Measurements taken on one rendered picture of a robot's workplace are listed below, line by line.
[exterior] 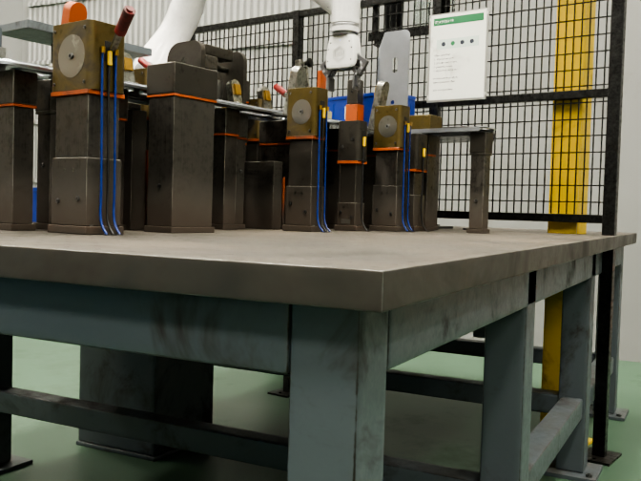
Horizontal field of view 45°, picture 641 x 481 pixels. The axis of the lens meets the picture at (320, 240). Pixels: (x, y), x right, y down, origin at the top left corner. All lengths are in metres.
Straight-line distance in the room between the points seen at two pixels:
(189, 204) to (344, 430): 0.85
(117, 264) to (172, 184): 0.66
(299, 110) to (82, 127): 0.66
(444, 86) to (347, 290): 2.11
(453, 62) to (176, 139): 1.47
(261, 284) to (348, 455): 0.19
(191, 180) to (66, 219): 0.28
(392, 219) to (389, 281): 1.41
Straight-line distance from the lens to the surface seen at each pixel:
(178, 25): 2.46
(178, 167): 1.54
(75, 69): 1.40
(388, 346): 0.85
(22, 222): 1.51
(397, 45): 2.59
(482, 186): 2.25
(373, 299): 0.72
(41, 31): 1.96
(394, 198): 2.13
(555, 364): 2.68
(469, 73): 2.76
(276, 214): 1.98
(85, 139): 1.38
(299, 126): 1.88
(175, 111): 1.54
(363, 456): 0.82
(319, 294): 0.74
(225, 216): 1.85
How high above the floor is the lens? 0.75
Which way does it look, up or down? 2 degrees down
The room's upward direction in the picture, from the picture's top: 2 degrees clockwise
